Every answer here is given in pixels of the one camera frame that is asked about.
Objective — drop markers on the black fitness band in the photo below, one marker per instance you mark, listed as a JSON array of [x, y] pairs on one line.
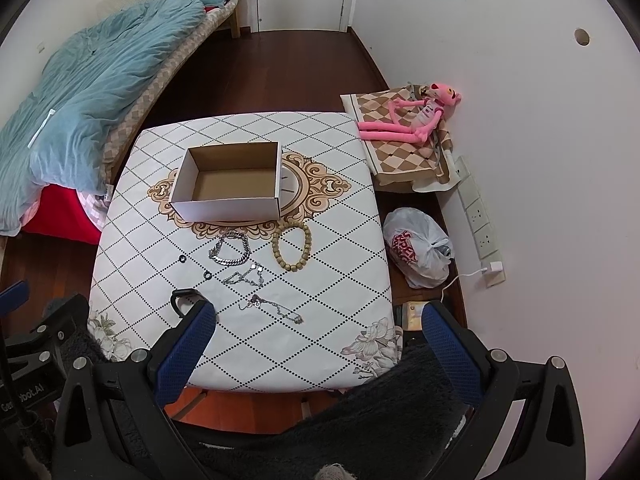
[[183, 299]]

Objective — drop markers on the bed with checkered mattress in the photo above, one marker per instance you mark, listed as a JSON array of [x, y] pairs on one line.
[[120, 136]]

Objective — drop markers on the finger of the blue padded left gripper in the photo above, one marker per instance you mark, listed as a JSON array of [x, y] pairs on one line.
[[13, 297]]

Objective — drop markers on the dark fuzzy sleeve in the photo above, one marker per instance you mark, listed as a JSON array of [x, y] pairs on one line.
[[395, 427]]

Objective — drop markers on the white charger with cable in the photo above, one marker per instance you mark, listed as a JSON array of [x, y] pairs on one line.
[[490, 268]]

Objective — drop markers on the white plastic shopping bag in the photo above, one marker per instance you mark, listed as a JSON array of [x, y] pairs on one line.
[[419, 247]]

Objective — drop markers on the brown checkered side cushion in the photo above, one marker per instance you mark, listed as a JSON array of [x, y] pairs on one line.
[[403, 167]]

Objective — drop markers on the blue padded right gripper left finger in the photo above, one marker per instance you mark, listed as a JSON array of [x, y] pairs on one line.
[[177, 352]]

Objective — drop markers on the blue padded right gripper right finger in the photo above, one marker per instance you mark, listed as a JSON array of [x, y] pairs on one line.
[[456, 362]]

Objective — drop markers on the pink panther plush toy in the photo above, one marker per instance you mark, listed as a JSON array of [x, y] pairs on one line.
[[433, 103]]

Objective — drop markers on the white wall power strip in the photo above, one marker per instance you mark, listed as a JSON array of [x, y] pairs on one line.
[[483, 233]]

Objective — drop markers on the light blue duvet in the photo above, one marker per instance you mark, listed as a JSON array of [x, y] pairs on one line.
[[59, 132]]

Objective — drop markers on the white diamond pattern tablecloth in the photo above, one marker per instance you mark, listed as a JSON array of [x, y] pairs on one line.
[[310, 310]]

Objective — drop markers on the small yellow cardboard box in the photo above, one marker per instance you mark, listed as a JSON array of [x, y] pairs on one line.
[[411, 313]]

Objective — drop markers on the open white cardboard box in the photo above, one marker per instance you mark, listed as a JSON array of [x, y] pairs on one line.
[[235, 182]]

